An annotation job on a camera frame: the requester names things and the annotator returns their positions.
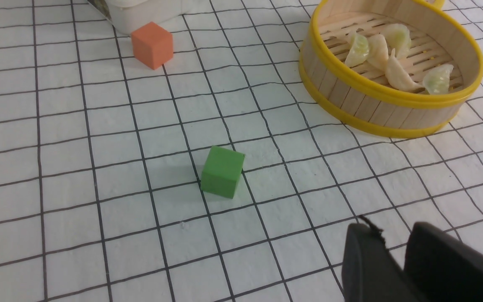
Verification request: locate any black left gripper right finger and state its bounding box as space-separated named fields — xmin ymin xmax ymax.
xmin=404 ymin=222 xmax=483 ymax=302

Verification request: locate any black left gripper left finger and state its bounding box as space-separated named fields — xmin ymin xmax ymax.
xmin=342 ymin=223 xmax=428 ymax=302

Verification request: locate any pale cream dumpling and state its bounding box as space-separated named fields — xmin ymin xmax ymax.
xmin=366 ymin=33 xmax=389 ymax=71

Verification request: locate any greenish dumpling bottom edge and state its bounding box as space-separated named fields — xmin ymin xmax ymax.
xmin=344 ymin=29 xmax=370 ymax=68

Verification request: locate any bamboo steamer tray yellow rim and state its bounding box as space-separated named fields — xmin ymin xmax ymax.
xmin=299 ymin=0 xmax=483 ymax=138

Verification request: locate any bamboo steamer lid yellow rim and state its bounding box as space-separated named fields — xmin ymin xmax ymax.
xmin=425 ymin=0 xmax=445 ymax=10

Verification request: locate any green foam cube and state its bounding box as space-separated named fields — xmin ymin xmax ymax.
xmin=200 ymin=146 xmax=245 ymax=199

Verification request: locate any orange foam cube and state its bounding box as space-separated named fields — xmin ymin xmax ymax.
xmin=131 ymin=22 xmax=173 ymax=70

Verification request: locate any green lidded storage box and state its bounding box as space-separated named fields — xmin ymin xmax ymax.
xmin=88 ymin=0 xmax=203 ymax=35

